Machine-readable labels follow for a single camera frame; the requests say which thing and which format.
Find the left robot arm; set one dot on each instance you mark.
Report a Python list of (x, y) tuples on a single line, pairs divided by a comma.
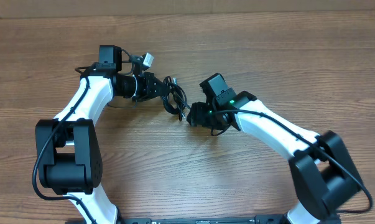
[(69, 165)]

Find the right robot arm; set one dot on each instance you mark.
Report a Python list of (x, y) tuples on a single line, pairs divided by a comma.
[(322, 170)]

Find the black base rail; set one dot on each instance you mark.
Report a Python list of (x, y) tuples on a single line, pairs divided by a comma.
[(258, 219)]

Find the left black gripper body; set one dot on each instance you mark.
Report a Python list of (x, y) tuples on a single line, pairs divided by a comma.
[(156, 87)]

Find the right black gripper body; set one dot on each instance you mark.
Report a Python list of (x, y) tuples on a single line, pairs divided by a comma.
[(194, 115)]

